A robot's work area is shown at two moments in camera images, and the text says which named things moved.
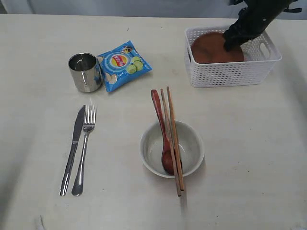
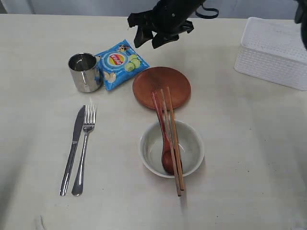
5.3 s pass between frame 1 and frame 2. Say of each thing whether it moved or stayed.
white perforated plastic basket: moved
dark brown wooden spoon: stayed
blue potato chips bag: stayed
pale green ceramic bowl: stayed
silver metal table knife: stayed
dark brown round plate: moved
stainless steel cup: stayed
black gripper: moved
